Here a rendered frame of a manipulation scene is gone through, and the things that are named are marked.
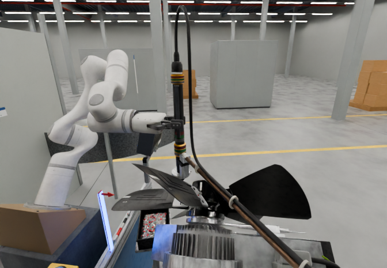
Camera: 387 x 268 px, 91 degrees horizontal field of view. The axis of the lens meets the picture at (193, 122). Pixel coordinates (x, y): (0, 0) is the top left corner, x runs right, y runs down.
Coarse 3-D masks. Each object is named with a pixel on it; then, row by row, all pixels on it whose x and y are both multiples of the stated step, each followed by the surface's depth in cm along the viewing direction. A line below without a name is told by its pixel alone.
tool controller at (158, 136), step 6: (144, 138) 134; (150, 138) 134; (156, 138) 139; (138, 144) 136; (144, 144) 136; (150, 144) 135; (156, 144) 145; (138, 150) 138; (144, 150) 137; (150, 150) 137; (156, 150) 141
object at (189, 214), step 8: (192, 184) 77; (208, 184) 73; (208, 192) 71; (208, 200) 70; (216, 200) 71; (200, 208) 70; (208, 208) 70; (216, 208) 72; (192, 216) 69; (200, 216) 67; (208, 216) 66; (216, 216) 67; (224, 216) 71
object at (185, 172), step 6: (180, 156) 66; (186, 156) 65; (180, 162) 66; (186, 162) 65; (174, 168) 74; (180, 168) 68; (186, 168) 68; (174, 174) 70; (180, 174) 69; (186, 174) 69
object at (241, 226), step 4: (224, 224) 72; (228, 224) 72; (232, 224) 73; (236, 224) 73; (240, 224) 73; (244, 224) 73; (248, 224) 74; (240, 228) 73; (244, 228) 73; (248, 228) 73; (252, 228) 73; (280, 228) 75; (280, 232) 75; (284, 232) 75; (288, 232) 75; (292, 232) 76; (296, 232) 76; (300, 232) 76; (304, 232) 76
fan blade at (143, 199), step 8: (136, 192) 85; (144, 192) 83; (152, 192) 82; (160, 192) 81; (168, 192) 80; (120, 200) 78; (128, 200) 77; (136, 200) 77; (144, 200) 77; (152, 200) 76; (160, 200) 76; (168, 200) 75; (112, 208) 71; (120, 208) 71; (128, 208) 72; (136, 208) 72; (144, 208) 72; (152, 208) 72; (160, 208) 72; (168, 208) 72
